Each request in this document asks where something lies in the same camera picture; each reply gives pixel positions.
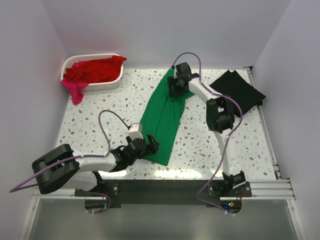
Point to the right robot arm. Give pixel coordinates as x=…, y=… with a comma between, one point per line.
x=220, y=119

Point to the pink t-shirt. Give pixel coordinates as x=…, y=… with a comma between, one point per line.
x=75, y=91

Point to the red t-shirt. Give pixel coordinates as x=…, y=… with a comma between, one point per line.
x=96, y=71

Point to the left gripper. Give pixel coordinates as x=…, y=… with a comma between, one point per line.
x=152, y=148

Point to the folded black t-shirt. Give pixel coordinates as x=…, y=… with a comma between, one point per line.
x=233, y=85

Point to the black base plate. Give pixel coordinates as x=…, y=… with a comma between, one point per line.
x=116, y=193

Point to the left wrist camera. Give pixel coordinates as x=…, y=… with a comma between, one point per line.
x=135, y=131

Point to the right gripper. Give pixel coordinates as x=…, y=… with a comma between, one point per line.
x=171, y=82

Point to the green t-shirt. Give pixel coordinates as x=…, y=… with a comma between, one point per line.
x=161, y=118

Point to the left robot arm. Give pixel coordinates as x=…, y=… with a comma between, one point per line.
x=54, y=169

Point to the white perforated laundry basket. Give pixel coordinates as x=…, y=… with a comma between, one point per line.
x=88, y=57

